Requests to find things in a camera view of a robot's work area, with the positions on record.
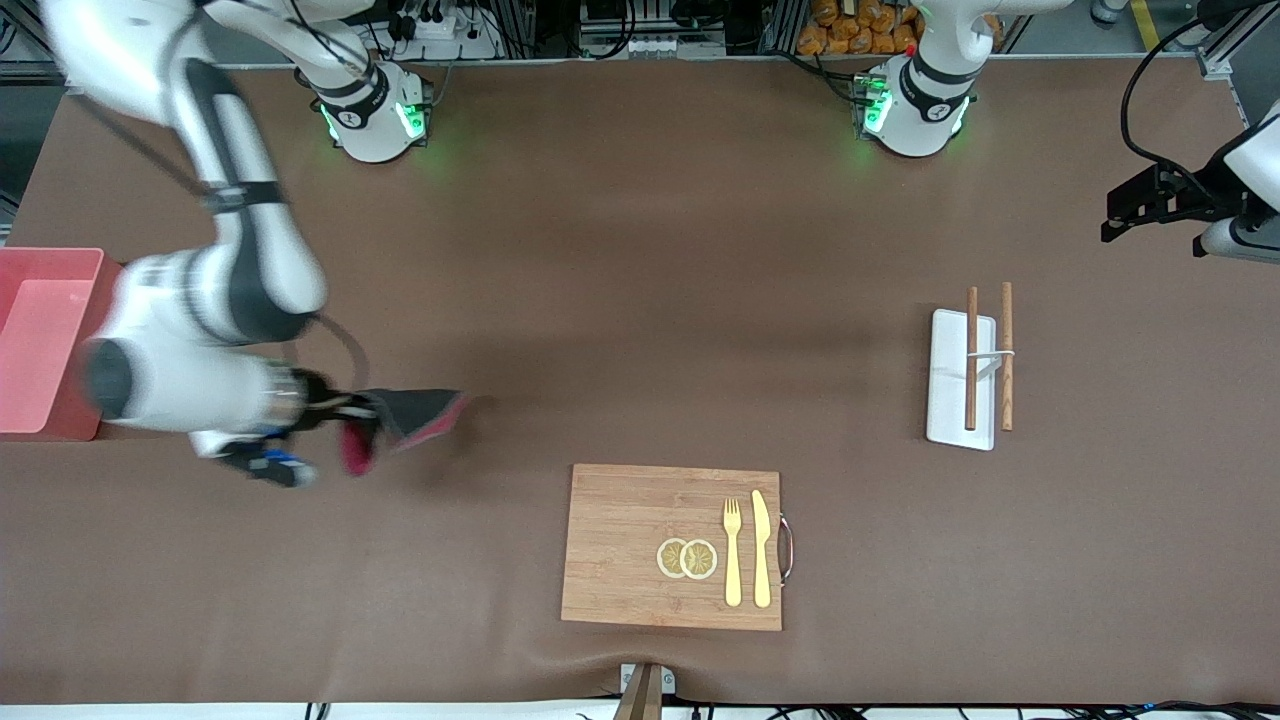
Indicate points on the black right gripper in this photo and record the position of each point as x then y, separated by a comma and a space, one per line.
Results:
318, 404

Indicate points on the white rack base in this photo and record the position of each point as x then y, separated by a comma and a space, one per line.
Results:
945, 400

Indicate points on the bamboo cutting board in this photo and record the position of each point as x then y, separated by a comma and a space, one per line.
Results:
620, 540

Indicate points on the grey and pink cloth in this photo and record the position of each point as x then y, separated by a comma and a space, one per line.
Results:
420, 410

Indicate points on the brown table mat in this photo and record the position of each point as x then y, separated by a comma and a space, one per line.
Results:
600, 300

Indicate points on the yellow knife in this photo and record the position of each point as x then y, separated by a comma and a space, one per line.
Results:
762, 560

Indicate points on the yellow fork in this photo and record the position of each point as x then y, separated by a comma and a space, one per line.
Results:
733, 570

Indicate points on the grey bracket with brown post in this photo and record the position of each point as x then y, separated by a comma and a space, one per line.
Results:
645, 690

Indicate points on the white empty power strip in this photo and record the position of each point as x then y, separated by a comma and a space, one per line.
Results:
655, 46

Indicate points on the pink plastic box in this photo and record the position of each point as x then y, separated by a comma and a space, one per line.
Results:
40, 340

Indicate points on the orange packaged snacks pile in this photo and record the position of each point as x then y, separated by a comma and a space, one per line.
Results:
860, 25

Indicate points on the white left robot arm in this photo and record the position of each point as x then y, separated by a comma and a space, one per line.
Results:
925, 110

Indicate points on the lemon slice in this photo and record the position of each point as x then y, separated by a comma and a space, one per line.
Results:
667, 558
700, 560

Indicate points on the white power strip with plugs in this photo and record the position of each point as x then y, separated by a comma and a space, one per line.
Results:
440, 30

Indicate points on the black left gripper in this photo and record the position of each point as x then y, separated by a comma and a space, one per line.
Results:
1188, 195

